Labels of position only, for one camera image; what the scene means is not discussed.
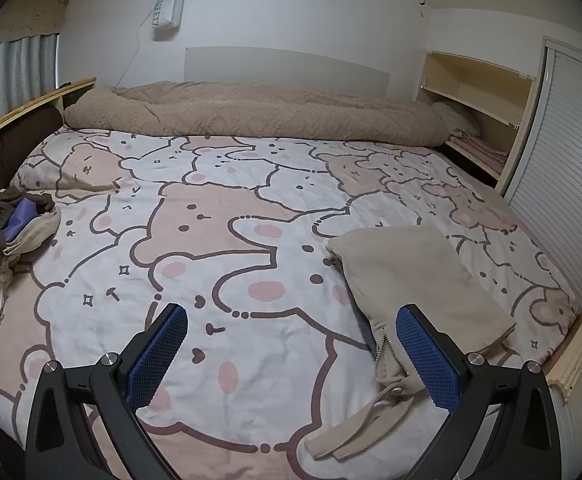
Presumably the dark brown bed panel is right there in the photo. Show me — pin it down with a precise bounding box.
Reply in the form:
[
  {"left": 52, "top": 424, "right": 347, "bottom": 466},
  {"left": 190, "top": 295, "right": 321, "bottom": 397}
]
[{"left": 0, "top": 105, "right": 66, "bottom": 191}]

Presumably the beige curtain pelmet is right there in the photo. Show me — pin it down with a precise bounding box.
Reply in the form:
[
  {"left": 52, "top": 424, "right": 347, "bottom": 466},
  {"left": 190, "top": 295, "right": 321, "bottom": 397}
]
[{"left": 0, "top": 0, "right": 69, "bottom": 51}]

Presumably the beige zip garment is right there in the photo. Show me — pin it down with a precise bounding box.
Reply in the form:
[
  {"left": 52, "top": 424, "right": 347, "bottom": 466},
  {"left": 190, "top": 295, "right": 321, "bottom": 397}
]
[{"left": 303, "top": 224, "right": 517, "bottom": 461}]

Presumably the beige quilted blanket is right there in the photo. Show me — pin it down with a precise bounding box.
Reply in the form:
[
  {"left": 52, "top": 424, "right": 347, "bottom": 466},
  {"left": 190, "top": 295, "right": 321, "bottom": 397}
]
[{"left": 63, "top": 81, "right": 454, "bottom": 148}]

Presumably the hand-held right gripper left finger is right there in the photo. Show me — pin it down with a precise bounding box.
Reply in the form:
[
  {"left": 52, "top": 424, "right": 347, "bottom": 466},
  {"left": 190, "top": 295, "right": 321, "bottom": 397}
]
[{"left": 25, "top": 303, "right": 189, "bottom": 480}]

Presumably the thin white cord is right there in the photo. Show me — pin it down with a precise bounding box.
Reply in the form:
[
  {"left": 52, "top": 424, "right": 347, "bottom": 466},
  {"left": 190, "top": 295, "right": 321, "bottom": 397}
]
[{"left": 116, "top": 7, "right": 159, "bottom": 86}]

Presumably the wooden bed rail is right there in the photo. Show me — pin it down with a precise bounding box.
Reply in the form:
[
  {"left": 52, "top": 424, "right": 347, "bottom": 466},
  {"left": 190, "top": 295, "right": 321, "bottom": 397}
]
[{"left": 0, "top": 77, "right": 96, "bottom": 153}]

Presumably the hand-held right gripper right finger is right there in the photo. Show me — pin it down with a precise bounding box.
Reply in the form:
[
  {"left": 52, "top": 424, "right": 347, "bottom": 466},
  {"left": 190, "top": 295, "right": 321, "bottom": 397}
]
[{"left": 395, "top": 304, "right": 563, "bottom": 480}]

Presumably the cream white garment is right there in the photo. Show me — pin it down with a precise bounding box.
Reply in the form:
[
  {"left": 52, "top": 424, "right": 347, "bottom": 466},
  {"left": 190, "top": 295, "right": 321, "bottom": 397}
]
[{"left": 0, "top": 195, "right": 62, "bottom": 348}]

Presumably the cream wall shelf niche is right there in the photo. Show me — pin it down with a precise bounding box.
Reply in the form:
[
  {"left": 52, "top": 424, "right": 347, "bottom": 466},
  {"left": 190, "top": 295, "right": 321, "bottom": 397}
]
[{"left": 415, "top": 50, "right": 537, "bottom": 183}]

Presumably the pale pillow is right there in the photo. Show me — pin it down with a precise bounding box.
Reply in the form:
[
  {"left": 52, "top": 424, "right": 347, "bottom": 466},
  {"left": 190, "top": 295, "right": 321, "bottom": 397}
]
[{"left": 430, "top": 101, "right": 479, "bottom": 136}]

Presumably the bear print bed cover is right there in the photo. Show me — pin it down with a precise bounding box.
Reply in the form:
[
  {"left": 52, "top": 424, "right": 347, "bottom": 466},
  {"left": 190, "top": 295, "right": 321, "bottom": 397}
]
[{"left": 0, "top": 127, "right": 582, "bottom": 480}]

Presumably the white slatted cabinet door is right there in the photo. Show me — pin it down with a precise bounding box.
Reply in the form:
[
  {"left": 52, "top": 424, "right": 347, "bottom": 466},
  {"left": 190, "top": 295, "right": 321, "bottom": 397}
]
[{"left": 496, "top": 35, "right": 582, "bottom": 311}]

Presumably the folded pink cloth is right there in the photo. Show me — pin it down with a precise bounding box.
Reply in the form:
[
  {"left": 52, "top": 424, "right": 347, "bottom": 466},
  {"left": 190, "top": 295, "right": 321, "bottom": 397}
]
[{"left": 446, "top": 132, "right": 509, "bottom": 171}]

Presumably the purple garment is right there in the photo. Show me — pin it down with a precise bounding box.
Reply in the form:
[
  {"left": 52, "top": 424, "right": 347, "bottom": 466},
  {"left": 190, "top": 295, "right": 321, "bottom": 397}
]
[{"left": 0, "top": 197, "right": 39, "bottom": 258}]

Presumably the white wall-mounted device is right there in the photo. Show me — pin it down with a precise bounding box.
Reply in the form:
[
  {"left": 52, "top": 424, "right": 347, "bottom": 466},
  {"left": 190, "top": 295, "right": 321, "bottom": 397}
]
[{"left": 152, "top": 0, "right": 188, "bottom": 42}]

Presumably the grey pleated curtain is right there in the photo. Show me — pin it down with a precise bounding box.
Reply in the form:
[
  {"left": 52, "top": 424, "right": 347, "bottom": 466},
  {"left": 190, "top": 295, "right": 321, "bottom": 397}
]
[{"left": 0, "top": 34, "right": 62, "bottom": 136}]

